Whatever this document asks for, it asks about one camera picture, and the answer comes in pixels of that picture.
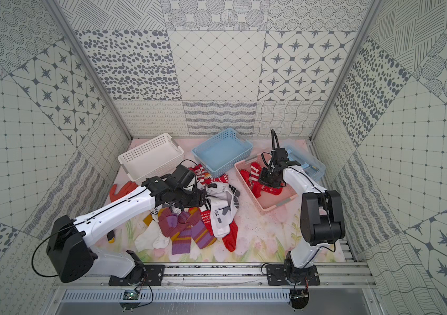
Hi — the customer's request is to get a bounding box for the red white striped sock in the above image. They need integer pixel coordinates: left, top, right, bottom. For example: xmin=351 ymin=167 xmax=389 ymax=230
xmin=248 ymin=161 xmax=262 ymax=188

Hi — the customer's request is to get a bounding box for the red snowflake sock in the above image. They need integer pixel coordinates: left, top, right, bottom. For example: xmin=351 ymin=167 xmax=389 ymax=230
xmin=239 ymin=169 xmax=282 ymax=198

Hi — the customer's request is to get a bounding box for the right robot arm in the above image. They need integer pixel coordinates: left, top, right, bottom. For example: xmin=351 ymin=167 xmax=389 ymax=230
xmin=259 ymin=148 xmax=345 ymax=283

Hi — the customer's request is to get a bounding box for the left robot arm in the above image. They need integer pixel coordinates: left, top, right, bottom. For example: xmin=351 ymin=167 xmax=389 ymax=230
xmin=46 ymin=165 xmax=206 ymax=284

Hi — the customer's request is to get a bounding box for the pink plastic basket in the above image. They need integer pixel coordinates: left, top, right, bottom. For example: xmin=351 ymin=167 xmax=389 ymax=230
xmin=235 ymin=154 xmax=298 ymax=213

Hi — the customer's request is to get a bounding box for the white plastic basket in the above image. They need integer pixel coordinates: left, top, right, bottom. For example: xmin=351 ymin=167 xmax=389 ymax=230
xmin=118 ymin=133 xmax=184 ymax=185

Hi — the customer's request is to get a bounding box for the blue plastic basket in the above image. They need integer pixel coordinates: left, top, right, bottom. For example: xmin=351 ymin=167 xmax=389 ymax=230
xmin=192 ymin=128 xmax=253 ymax=177

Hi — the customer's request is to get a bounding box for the red santa striped sock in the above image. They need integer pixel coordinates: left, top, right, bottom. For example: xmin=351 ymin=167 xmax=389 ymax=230
xmin=190 ymin=164 xmax=229 ymax=186

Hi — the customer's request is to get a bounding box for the clear plastic tool box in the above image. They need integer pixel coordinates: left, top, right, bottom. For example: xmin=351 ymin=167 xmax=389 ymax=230
xmin=284 ymin=139 xmax=326 ymax=182

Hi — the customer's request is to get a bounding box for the purple striped sock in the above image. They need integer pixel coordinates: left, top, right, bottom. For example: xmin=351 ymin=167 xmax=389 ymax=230
xmin=158 ymin=207 xmax=216 ymax=255

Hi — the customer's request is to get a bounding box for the white sock black pattern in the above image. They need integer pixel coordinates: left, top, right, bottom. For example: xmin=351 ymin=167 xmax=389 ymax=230
xmin=205 ymin=182 xmax=240 ymax=238

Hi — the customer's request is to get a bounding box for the red rubber glove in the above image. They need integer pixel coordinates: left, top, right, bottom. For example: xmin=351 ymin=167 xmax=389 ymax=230
xmin=109 ymin=181 xmax=138 ymax=202

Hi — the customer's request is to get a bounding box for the plain white sock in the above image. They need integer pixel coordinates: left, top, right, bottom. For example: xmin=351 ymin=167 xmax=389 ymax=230
xmin=134 ymin=220 xmax=170 ymax=251

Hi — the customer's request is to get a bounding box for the plain red sock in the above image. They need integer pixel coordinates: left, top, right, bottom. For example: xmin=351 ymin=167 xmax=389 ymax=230
xmin=223 ymin=220 xmax=239 ymax=252

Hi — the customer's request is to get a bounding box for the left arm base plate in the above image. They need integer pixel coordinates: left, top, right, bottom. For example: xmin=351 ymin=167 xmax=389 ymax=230
xmin=109 ymin=265 xmax=166 ymax=286

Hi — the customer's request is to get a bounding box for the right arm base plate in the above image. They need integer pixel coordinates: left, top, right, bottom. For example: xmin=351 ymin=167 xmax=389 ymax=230
xmin=261 ymin=263 xmax=320 ymax=286

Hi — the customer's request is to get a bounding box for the aluminium mounting rail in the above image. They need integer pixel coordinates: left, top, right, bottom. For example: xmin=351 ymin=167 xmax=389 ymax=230
xmin=53 ymin=261 xmax=378 ymax=290

